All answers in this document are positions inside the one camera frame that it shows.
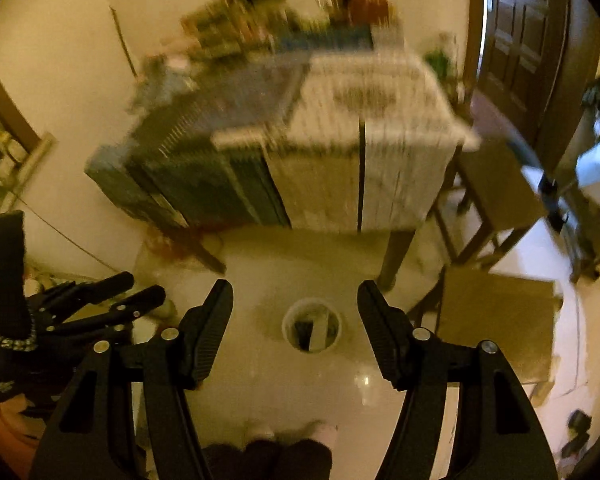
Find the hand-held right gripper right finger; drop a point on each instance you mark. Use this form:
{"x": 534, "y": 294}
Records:
{"x": 382, "y": 332}

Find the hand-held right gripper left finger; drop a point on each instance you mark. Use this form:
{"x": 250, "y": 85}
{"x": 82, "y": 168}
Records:
{"x": 210, "y": 332}

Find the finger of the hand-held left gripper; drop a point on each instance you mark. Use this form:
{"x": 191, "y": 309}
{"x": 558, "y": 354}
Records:
{"x": 95, "y": 290}
{"x": 125, "y": 307}

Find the white round bowl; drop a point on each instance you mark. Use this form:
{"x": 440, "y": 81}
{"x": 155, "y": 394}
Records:
{"x": 286, "y": 327}

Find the wooden dining table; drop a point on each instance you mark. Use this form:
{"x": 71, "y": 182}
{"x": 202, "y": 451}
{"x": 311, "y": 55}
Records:
{"x": 395, "y": 255}

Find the pink slipper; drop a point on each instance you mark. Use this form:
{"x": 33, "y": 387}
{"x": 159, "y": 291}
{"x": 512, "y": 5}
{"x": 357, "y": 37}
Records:
{"x": 322, "y": 431}

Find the light wooden stool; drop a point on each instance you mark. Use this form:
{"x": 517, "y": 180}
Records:
{"x": 500, "y": 320}

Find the person's dark trousers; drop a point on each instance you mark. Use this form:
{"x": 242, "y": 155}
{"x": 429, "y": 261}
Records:
{"x": 280, "y": 460}

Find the patchwork patterned tablecloth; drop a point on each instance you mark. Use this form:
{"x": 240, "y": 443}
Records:
{"x": 320, "y": 180}

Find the dark wooden stool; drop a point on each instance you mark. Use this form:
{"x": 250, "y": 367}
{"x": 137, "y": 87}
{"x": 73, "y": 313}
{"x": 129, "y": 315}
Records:
{"x": 495, "y": 185}

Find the black shoe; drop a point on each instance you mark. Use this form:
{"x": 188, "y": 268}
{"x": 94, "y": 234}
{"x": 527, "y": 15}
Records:
{"x": 577, "y": 432}

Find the thin wooden stick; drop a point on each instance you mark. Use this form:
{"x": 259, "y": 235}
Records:
{"x": 122, "y": 40}

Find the brown panelled door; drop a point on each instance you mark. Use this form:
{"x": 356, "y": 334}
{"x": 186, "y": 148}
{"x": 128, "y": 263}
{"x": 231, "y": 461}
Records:
{"x": 520, "y": 50}

